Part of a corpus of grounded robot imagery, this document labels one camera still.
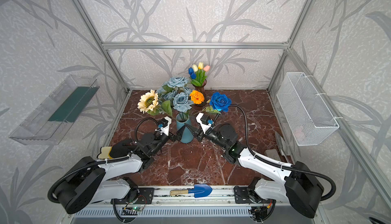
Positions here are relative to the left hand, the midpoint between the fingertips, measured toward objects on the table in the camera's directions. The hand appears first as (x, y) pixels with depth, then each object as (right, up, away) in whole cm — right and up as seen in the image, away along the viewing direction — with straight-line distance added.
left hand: (179, 121), depth 79 cm
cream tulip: (+8, +31, +12) cm, 34 cm away
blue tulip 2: (+7, +26, +10) cm, 28 cm away
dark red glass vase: (+12, +19, +19) cm, 30 cm away
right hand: (+7, +3, -12) cm, 14 cm away
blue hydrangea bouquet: (-1, +14, -6) cm, 15 cm away
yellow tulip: (+11, +33, +12) cm, 37 cm away
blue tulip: (+5, +29, +12) cm, 32 cm away
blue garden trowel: (+11, -34, -4) cm, 36 cm away
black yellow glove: (-35, -17, +9) cm, 40 cm away
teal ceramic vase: (+1, +2, +2) cm, 3 cm away
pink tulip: (+15, +31, +13) cm, 37 cm away
